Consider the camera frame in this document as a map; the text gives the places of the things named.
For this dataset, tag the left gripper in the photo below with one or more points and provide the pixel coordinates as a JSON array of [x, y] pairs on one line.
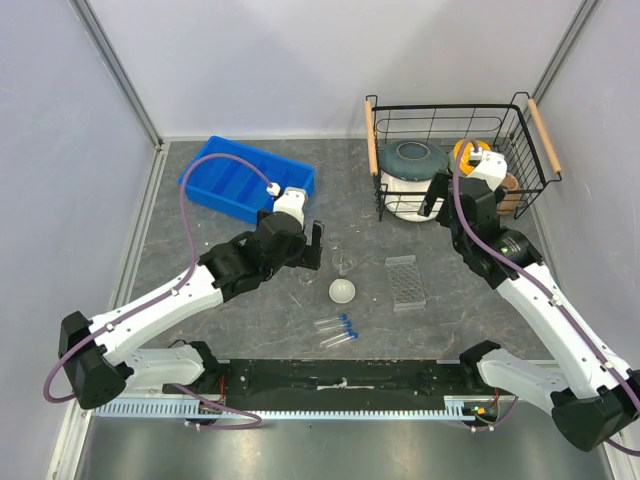
[[311, 252]]

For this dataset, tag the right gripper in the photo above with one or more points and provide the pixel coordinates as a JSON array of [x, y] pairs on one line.
[[438, 188]]

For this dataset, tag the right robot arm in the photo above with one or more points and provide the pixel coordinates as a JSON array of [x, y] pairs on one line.
[[596, 393]]

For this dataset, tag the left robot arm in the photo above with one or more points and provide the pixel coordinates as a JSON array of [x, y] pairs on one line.
[[103, 356]]

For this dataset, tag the small glass beaker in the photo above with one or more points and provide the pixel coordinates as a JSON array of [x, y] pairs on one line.
[[343, 261]]

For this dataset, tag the yellow ribbed bowl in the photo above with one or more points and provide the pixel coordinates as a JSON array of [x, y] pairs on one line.
[[465, 167]]

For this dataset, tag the white ceramic plate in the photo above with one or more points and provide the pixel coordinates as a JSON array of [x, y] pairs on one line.
[[403, 198]]

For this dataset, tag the dark teal ceramic bowl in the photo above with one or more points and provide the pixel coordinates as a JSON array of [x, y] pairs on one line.
[[412, 160]]

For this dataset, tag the brown clay cup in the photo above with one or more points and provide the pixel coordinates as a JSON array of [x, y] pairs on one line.
[[512, 198]]

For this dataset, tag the clear acrylic tube rack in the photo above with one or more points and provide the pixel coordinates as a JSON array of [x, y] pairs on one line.
[[405, 283]]

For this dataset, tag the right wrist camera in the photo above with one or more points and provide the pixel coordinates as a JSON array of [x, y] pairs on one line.
[[488, 166]]

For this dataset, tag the black wire basket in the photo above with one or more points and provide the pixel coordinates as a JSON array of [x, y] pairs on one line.
[[514, 129]]

